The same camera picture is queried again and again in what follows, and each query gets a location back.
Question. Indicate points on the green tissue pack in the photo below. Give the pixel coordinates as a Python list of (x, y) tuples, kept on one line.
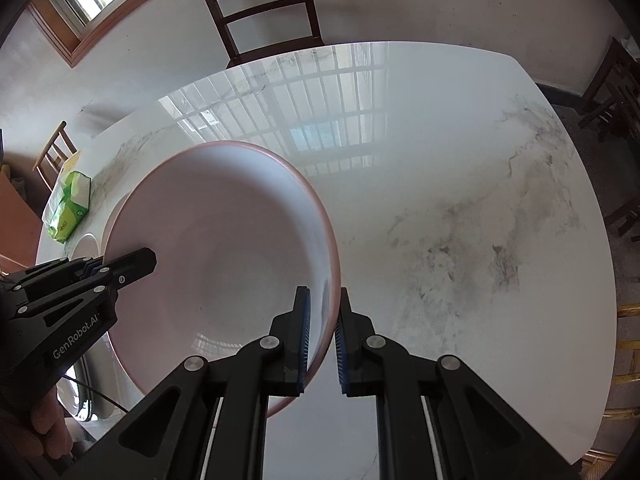
[(70, 210)]

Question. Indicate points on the dark wooden furniture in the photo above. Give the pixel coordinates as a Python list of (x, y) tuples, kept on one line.
[(620, 90)]

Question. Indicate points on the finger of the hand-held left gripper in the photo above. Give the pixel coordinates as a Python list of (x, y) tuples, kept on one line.
[(135, 265), (55, 272)]

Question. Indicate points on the bamboo chair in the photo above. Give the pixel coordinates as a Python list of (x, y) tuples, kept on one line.
[(625, 312)]

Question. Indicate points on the dark wooden chair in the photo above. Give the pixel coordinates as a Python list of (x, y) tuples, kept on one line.
[(280, 51)]

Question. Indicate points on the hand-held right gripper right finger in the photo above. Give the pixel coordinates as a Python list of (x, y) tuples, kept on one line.
[(342, 350)]

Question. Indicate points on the pink bowl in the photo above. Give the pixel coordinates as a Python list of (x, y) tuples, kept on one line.
[(225, 240)]

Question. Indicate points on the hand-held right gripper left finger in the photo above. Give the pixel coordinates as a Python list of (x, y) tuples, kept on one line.
[(302, 340)]

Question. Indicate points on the wooden framed window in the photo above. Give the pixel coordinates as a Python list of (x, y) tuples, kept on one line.
[(80, 42)]

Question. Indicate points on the person's left hand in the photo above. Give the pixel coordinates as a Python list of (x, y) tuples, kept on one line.
[(47, 425)]

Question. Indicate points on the light wooden chair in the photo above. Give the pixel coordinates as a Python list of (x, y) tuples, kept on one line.
[(46, 152)]

